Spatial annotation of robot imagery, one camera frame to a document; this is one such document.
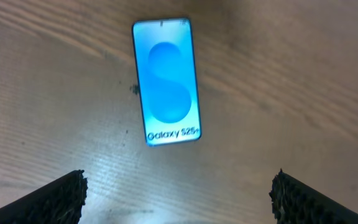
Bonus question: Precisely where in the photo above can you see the blue Samsung Galaxy smartphone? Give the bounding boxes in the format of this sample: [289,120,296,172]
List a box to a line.
[132,17,202,146]

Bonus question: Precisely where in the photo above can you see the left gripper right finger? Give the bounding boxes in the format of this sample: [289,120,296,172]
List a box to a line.
[269,170,358,224]

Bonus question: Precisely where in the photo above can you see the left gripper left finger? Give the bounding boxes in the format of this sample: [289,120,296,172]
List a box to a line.
[0,170,88,224]

